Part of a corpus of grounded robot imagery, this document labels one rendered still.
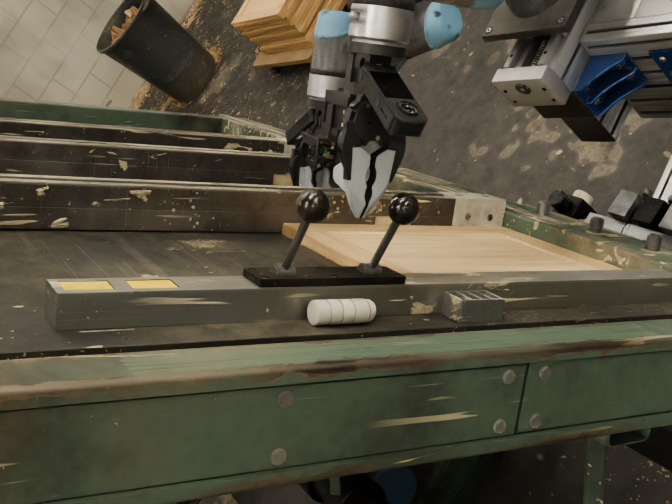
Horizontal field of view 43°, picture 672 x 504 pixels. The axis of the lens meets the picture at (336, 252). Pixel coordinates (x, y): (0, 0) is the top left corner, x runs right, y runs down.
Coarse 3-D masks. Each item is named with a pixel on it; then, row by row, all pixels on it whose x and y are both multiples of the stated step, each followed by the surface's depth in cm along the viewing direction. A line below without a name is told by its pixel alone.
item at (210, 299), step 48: (48, 288) 88; (144, 288) 90; (192, 288) 92; (240, 288) 95; (288, 288) 98; (336, 288) 101; (384, 288) 104; (432, 288) 108; (480, 288) 112; (528, 288) 117; (576, 288) 121; (624, 288) 126
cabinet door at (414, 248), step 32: (288, 224) 143; (320, 224) 147; (352, 224) 151; (352, 256) 126; (384, 256) 131; (416, 256) 134; (448, 256) 137; (480, 256) 140; (512, 256) 143; (544, 256) 147; (576, 256) 149
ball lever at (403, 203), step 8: (392, 200) 99; (400, 200) 98; (408, 200) 98; (416, 200) 99; (392, 208) 98; (400, 208) 98; (408, 208) 98; (416, 208) 98; (392, 216) 99; (400, 216) 98; (408, 216) 98; (416, 216) 99; (392, 224) 101; (400, 224) 99; (392, 232) 101; (384, 240) 102; (384, 248) 103; (376, 256) 104; (360, 264) 105; (368, 264) 105; (376, 264) 104; (368, 272) 104; (376, 272) 105
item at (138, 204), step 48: (0, 192) 120; (48, 192) 124; (96, 192) 127; (144, 192) 131; (192, 192) 135; (240, 192) 139; (288, 192) 143; (336, 192) 149; (384, 192) 158; (432, 192) 165
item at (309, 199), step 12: (312, 192) 92; (300, 204) 92; (312, 204) 91; (324, 204) 92; (300, 216) 93; (312, 216) 92; (324, 216) 93; (300, 228) 95; (300, 240) 96; (288, 252) 97; (276, 264) 99; (288, 264) 98
